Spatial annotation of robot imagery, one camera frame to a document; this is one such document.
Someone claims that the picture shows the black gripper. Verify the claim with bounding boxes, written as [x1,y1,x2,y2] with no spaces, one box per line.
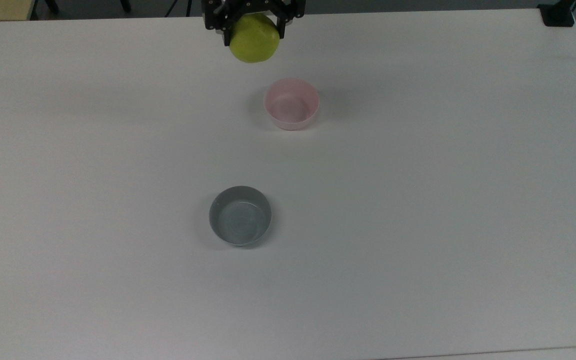
[201,0,307,48]

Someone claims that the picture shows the green yellow pear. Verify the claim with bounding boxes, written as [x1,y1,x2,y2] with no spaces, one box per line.
[228,13,281,64]

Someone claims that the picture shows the pink plastic bowl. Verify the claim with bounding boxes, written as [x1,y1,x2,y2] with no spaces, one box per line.
[262,77,320,131]

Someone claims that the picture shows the grey plastic bowl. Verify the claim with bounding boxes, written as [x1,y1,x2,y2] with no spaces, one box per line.
[208,185,273,247]

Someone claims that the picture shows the black clamp mount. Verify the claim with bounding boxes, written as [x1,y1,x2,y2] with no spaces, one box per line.
[537,0,576,28]

